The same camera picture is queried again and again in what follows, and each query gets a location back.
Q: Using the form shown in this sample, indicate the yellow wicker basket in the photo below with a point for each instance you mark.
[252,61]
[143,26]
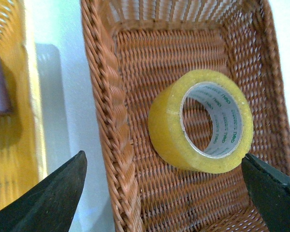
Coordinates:
[22,144]

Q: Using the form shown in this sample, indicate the brown wicker basket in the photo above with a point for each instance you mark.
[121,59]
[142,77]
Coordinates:
[135,49]

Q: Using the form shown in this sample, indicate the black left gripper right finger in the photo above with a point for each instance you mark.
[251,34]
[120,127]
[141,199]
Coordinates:
[269,190]

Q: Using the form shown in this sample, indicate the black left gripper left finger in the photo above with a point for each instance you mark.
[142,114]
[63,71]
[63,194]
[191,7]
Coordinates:
[49,206]

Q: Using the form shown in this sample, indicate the yellow tape roll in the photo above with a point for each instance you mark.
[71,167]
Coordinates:
[231,116]

